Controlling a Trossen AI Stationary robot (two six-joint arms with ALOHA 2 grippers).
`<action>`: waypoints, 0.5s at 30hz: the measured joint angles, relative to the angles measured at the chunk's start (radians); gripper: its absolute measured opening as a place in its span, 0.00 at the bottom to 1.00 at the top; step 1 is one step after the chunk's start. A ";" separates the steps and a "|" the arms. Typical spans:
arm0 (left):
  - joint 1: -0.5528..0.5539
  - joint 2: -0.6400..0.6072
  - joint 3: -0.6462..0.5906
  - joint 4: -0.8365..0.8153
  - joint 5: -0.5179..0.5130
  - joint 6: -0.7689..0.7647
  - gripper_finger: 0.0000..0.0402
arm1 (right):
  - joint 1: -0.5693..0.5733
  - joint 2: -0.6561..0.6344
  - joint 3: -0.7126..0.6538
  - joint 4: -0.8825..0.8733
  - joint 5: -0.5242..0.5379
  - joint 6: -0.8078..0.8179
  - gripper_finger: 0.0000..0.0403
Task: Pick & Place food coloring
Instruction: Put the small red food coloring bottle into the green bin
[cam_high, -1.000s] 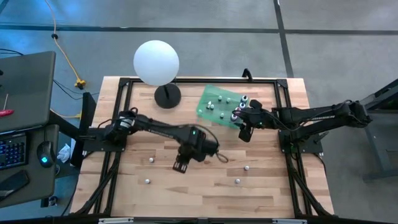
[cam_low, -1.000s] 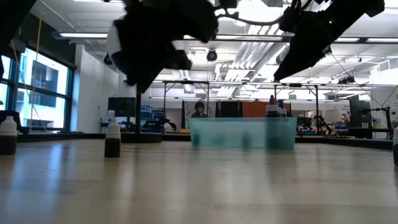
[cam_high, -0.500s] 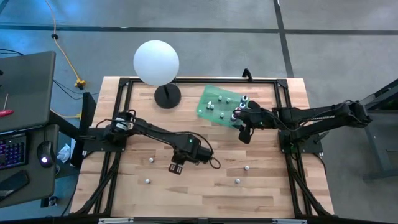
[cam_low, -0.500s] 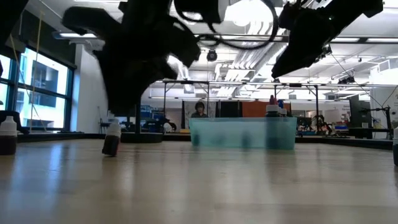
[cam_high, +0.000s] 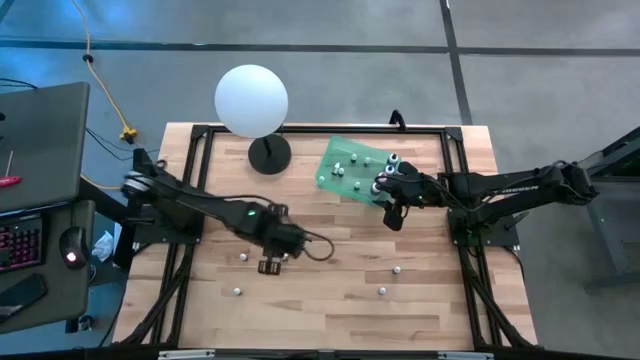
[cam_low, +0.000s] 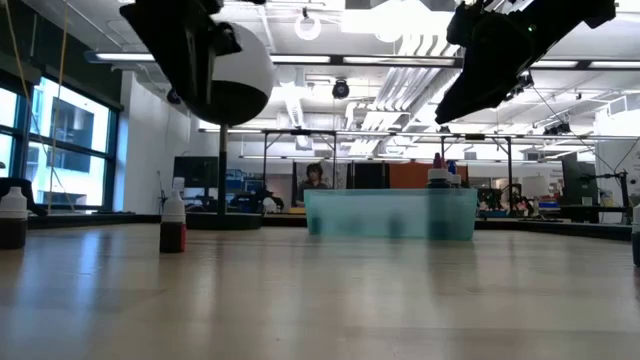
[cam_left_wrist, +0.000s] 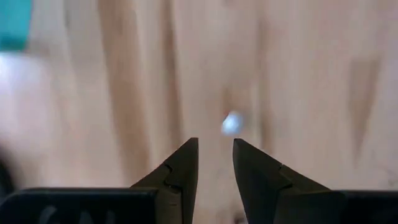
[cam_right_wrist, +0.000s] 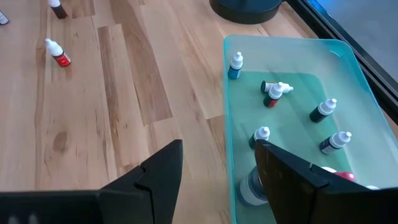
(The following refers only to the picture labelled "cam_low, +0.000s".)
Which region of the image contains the black office chair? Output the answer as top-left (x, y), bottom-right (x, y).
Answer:
top-left (0, 177), bottom-right (49, 217)

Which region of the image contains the teal translucent plastic bin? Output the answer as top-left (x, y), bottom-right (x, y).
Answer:
top-left (303, 188), bottom-right (479, 241)

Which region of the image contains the white lampshade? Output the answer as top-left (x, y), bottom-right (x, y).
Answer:
top-left (523, 174), bottom-right (552, 199)

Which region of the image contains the white and black sphere lamp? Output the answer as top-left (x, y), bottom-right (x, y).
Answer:
top-left (182, 22), bottom-right (275, 231)

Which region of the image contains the yellow cable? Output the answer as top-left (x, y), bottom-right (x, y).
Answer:
top-left (47, 0), bottom-right (69, 214)
top-left (2, 0), bottom-right (72, 207)

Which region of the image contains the white ring light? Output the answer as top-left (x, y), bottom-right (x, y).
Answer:
top-left (293, 13), bottom-right (323, 42)

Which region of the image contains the black metal frame stand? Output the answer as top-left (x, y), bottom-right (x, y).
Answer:
top-left (441, 133), bottom-right (514, 191)
top-left (262, 128), bottom-right (337, 191)

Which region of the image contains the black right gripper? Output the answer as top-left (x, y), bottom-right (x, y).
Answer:
top-left (433, 0), bottom-right (617, 125)

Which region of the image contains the small brown food coloring bottle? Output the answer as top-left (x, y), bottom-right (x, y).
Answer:
top-left (0, 186), bottom-right (29, 250)

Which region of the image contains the small dark food coloring bottle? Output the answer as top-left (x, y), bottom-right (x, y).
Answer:
top-left (632, 204), bottom-right (640, 267)

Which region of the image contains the black camera stand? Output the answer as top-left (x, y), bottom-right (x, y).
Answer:
top-left (579, 169), bottom-right (632, 224)

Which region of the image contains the small red food coloring bottle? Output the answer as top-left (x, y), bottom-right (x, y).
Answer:
top-left (159, 188), bottom-right (188, 254)

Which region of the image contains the large office window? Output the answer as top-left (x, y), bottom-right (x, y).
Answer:
top-left (0, 74), bottom-right (121, 214)

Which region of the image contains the person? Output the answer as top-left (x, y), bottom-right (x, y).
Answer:
top-left (295, 162), bottom-right (331, 207)

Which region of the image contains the black computer monitor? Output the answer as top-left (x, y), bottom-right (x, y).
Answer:
top-left (173, 156), bottom-right (220, 199)
top-left (560, 152), bottom-right (599, 206)

